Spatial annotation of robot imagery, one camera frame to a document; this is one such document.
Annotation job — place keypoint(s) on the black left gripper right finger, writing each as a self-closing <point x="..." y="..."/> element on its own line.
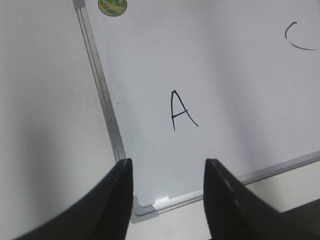
<point x="233" y="212"/>

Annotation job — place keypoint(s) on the round green magnet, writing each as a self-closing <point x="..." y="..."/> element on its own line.
<point x="112" y="8"/>

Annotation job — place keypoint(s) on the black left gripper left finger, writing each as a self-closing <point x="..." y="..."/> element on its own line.
<point x="102" y="214"/>

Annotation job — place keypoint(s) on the white board with grey frame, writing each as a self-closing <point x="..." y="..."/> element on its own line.
<point x="183" y="81"/>

